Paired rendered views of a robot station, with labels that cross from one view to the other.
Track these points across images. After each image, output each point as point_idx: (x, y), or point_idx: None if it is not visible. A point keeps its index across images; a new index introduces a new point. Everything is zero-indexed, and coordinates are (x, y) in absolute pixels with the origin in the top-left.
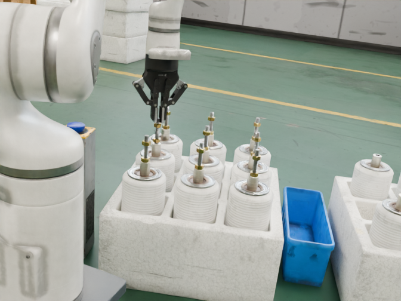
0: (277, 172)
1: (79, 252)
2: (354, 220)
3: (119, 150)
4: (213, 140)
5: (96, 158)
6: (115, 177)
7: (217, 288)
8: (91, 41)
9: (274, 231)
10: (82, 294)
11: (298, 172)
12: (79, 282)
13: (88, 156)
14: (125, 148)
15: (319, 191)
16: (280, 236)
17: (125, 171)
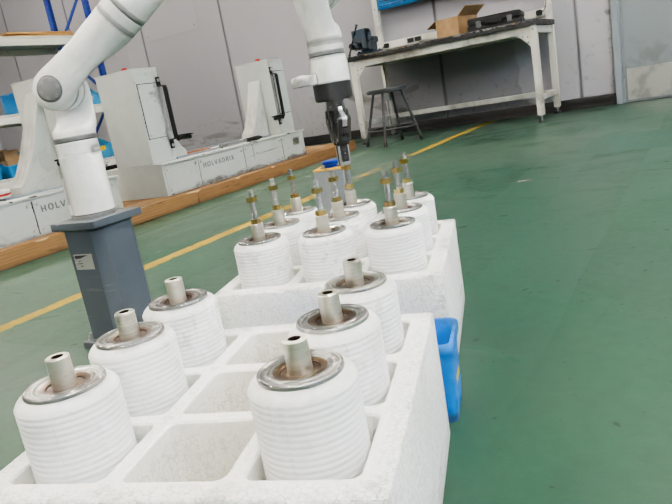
0: (423, 277)
1: (74, 190)
2: (247, 327)
3: (654, 255)
4: (398, 203)
5: (599, 254)
6: (544, 273)
7: None
8: (39, 81)
9: (231, 291)
10: (85, 218)
11: None
12: (79, 208)
13: (325, 192)
14: (669, 256)
15: (449, 343)
16: (219, 294)
17: (572, 273)
